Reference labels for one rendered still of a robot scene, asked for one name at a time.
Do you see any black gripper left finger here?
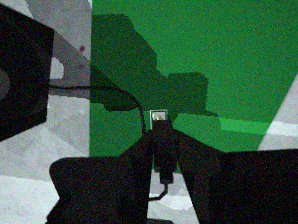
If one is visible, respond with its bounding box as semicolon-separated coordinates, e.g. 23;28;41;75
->
49;130;154;224

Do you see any green circuit board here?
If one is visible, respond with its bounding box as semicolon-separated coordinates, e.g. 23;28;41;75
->
89;0;298;157

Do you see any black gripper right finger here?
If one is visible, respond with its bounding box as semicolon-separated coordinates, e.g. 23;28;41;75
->
173;129;298;224

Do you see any black cable with plug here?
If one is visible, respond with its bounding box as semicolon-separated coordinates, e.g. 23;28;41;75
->
39;82;178;201

